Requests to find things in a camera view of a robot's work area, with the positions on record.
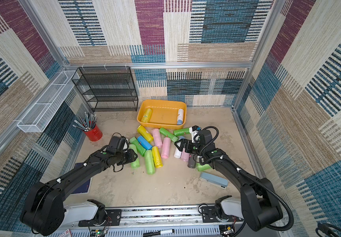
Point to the lying fat green roll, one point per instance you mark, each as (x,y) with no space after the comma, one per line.
(202,168)

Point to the large light green roll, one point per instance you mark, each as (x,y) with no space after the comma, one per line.
(136,163)

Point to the green roll with label left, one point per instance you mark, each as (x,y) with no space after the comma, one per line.
(141,150)

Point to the dark blue booklet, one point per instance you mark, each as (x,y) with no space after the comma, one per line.
(84,188)

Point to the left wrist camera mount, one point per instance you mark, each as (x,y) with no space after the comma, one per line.
(118,143)

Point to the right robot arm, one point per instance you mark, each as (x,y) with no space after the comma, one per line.
(259,205)

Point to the white roll red label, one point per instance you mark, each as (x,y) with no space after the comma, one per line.
(180,117)

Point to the short green roll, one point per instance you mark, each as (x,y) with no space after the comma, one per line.
(168,134)

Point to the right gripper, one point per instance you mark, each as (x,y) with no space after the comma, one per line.
(184,145)

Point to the pink roll beside grey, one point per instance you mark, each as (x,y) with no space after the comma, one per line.
(184,156)

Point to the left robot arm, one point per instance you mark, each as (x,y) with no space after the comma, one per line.
(43,210)

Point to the black marker pen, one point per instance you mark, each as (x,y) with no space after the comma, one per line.
(159,233)

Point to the black mesh shelf rack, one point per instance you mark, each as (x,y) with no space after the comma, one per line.
(107,89)

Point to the yellow plastic storage box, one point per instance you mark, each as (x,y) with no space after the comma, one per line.
(164,114)

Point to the yellow trash bag roll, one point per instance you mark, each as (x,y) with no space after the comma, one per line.
(147,115)

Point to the yellow roll near box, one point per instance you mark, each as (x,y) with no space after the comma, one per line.
(145,134)

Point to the white roll with blue band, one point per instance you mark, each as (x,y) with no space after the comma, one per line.
(178,153)

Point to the red pen cup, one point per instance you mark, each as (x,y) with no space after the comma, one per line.
(94,134)

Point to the middle pink roll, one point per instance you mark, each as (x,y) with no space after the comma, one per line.
(166,148)

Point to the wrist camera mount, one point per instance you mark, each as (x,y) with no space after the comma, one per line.
(118,143)
(200,135)

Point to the grey trash bag roll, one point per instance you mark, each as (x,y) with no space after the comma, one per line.
(192,161)

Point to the blue trash bag roll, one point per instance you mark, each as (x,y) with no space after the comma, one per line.
(144,143)

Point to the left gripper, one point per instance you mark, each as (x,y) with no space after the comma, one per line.
(132,156)

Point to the lower yellow roll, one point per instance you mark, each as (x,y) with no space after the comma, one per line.
(156,157)

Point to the white wire wall basket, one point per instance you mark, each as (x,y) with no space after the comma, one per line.
(37,118)

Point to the upper pink roll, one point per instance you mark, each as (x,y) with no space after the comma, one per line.
(157,137)

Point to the green roll with red label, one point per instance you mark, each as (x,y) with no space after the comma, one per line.
(181,132)

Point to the grey blue stapler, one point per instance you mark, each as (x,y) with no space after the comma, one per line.
(214,180)

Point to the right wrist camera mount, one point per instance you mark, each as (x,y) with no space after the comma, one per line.
(200,135)

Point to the lower light green roll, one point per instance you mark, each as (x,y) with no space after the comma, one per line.
(149,162)

